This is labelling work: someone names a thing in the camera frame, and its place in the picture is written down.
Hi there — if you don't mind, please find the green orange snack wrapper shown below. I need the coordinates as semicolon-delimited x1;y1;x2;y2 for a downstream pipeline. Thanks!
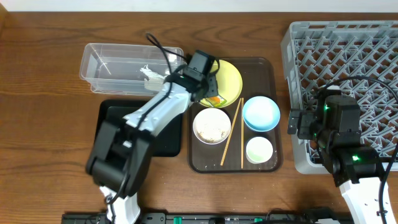
206;95;227;108

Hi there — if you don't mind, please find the yellow plate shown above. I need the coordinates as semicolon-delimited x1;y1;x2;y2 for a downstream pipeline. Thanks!
200;60;243;108

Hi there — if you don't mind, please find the light blue bowl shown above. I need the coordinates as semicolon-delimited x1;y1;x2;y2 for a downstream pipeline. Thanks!
243;96;280;132

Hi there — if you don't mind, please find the white rice bowl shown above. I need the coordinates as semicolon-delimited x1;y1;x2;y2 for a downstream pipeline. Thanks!
192;108;231;144

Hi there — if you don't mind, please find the small white cup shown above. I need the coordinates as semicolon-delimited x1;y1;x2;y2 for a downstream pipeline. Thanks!
246;137;273;164

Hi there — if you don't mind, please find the leftover rice pile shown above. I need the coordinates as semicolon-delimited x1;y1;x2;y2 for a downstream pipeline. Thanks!
198;129;227;144

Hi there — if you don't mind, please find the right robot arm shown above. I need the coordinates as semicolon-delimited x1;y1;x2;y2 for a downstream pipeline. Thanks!
287;93;396;223

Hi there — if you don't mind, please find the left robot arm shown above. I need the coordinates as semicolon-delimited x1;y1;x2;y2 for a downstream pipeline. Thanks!
86;50;220;223

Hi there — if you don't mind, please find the black waste tray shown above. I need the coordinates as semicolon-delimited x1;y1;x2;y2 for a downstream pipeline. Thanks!
95;99;183;157

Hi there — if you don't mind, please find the grey dishwasher rack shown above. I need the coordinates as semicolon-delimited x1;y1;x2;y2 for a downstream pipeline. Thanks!
280;21;397;166

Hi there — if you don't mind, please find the clear plastic waste bin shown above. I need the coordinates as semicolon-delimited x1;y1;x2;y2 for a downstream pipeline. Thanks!
80;43;185;96

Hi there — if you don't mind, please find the brown serving tray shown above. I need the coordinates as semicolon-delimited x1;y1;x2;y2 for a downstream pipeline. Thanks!
188;57;283;174

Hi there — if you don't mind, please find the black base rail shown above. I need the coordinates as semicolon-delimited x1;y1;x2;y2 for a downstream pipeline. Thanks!
60;213;353;224

